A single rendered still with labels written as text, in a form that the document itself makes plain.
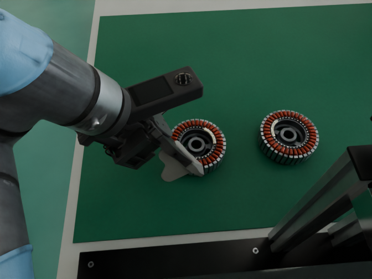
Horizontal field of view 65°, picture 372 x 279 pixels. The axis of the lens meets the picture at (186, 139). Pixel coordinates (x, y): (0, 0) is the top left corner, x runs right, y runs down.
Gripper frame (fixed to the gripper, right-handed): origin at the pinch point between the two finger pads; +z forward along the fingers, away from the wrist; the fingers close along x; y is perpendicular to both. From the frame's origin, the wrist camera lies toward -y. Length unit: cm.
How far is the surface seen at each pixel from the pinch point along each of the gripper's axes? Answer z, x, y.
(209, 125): 5.3, -2.0, -4.2
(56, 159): 51, -64, 73
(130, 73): 4.7, -25.7, 4.1
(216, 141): 5.3, 1.6, -3.6
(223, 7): 21.6, -37.7, -24.7
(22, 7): 57, -194, 64
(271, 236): 4.1, 21.0, -2.4
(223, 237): 4.6, 16.9, 4.6
